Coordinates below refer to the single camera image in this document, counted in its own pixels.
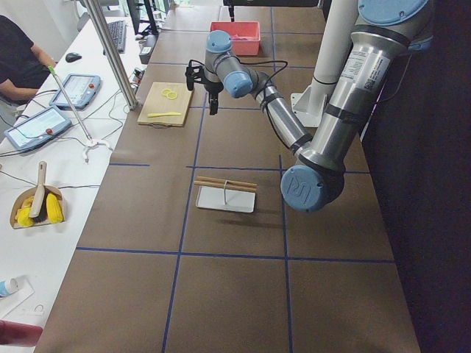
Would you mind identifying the white rack tray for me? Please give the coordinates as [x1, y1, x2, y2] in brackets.
[196, 186, 256, 213]

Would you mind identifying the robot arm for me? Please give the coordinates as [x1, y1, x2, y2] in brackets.
[185, 1, 434, 212]

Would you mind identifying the yellow corn toy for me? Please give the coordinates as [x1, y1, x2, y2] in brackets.
[46, 193, 64, 224]

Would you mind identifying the white tube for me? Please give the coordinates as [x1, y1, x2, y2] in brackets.
[0, 278, 18, 298]

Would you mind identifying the wooden cutting board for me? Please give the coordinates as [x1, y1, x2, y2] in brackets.
[137, 82, 193, 127]

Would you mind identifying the aluminium frame post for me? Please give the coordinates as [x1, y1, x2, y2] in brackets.
[84, 0, 138, 111]

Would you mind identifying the long grabber stick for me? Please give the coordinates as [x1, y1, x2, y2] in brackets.
[48, 66, 113, 163]

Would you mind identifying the pink sponge cloth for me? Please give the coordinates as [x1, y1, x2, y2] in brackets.
[230, 34, 260, 42]

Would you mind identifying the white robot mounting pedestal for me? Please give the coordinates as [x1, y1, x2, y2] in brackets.
[291, 0, 358, 127]

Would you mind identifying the wooden rack rod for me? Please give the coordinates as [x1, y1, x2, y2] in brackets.
[194, 181, 257, 193]
[195, 176, 257, 187]

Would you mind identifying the yellow plastic knife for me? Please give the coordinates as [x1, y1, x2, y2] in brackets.
[146, 112, 182, 118]

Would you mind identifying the black computer mouse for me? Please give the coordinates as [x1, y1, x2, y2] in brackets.
[65, 52, 82, 63]

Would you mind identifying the wooden dustpan with brush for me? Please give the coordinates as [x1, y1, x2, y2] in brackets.
[10, 161, 65, 229]

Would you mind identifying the pink plastic bin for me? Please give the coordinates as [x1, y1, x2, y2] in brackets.
[210, 21, 261, 56]

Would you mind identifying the black keyboard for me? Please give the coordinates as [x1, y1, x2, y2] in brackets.
[107, 20, 127, 54]

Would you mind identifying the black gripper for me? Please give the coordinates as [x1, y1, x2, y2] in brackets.
[185, 4, 235, 115]

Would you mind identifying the seated person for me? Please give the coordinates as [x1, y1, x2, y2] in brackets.
[1, 15, 56, 104]

